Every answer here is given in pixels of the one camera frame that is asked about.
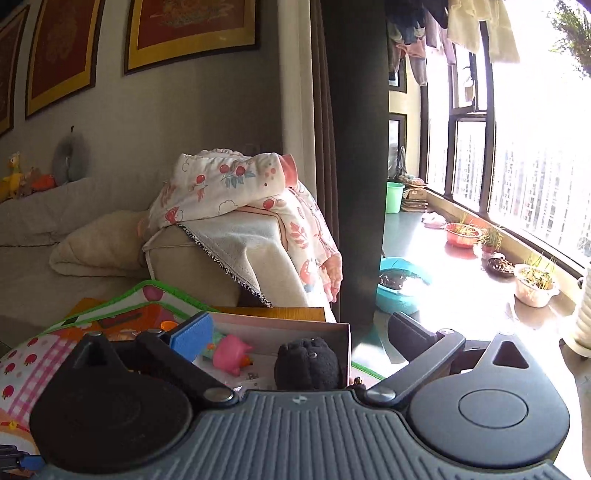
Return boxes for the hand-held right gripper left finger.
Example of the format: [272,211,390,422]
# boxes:
[69,311,236,409]

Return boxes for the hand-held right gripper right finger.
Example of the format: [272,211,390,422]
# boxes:
[367,311,543,409]

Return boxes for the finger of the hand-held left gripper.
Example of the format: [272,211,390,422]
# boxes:
[0,444,45,472]

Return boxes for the pink cardboard box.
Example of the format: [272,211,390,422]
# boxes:
[194,311,352,392]

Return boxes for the blue plastic basin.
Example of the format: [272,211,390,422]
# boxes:
[375,257,433,315]

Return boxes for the pink toy pig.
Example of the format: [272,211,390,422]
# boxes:
[211,335,254,377]

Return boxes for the beige sofa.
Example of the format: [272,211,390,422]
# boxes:
[0,175,342,324]

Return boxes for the colourful printed play mat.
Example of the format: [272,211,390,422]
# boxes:
[0,279,385,467]

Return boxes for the black plush toy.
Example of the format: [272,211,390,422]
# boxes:
[274,337,345,391]

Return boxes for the white fringed towel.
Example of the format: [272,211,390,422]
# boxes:
[143,208,311,308]

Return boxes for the red plant pot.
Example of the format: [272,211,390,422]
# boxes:
[445,222,484,249]

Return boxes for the dark bowl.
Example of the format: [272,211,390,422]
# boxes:
[488,257,516,278]

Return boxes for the small potted plant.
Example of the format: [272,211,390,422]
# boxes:
[479,226,505,256]

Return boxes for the folded beige blanket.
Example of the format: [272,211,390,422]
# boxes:
[49,210,151,280]

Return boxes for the white plant pot with sprouts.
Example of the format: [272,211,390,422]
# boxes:
[513,256,561,308]

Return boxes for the green plastic bucket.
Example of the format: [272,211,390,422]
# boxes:
[385,182,406,214]

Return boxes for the floral printed white garment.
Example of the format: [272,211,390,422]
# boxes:
[148,148,343,303]

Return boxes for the tall white ribbed pot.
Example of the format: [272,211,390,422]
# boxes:
[571,263,591,357]

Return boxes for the grey neck pillow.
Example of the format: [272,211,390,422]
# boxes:
[52,126,91,186]

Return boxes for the brown curtain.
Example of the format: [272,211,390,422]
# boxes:
[308,0,341,243]

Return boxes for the yellow plush toy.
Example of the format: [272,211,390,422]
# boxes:
[0,152,25,200]

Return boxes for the hanging grey and pink clothes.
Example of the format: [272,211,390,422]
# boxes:
[387,7,459,88]

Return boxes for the large framed red picture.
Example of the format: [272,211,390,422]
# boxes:
[124,0,260,75]

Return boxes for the hanging cream garment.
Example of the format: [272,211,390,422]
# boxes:
[446,0,521,64]

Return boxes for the green hanging plant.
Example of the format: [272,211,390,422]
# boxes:
[549,4,591,77]

